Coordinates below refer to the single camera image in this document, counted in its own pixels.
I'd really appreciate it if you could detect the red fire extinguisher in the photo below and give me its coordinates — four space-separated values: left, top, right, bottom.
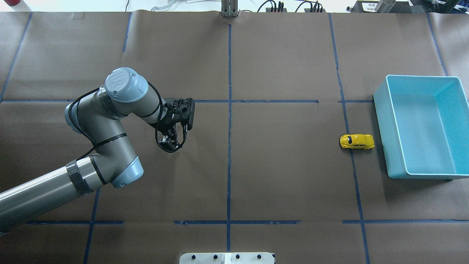
3 0 21 7

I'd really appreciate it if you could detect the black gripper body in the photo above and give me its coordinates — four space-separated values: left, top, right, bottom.
156 106 185 142

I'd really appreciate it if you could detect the light blue plastic bin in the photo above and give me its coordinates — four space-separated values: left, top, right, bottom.
373 75 469 180

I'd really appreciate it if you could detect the black power strip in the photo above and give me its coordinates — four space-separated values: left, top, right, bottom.
255 0 326 13

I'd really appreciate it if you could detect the steel cylinder weight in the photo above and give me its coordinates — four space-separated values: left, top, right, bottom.
375 0 396 14

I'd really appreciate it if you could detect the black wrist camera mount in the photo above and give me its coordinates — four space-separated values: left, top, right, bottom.
162 98 195 131

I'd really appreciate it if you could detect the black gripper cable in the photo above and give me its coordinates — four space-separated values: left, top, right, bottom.
68 81 189 162

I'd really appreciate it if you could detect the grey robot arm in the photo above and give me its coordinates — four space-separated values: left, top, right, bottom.
1 67 195 236

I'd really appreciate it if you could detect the yellow beetle toy car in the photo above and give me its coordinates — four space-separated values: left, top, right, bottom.
339 134 375 149

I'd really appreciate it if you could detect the aluminium frame post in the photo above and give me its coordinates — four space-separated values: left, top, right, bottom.
220 0 239 17

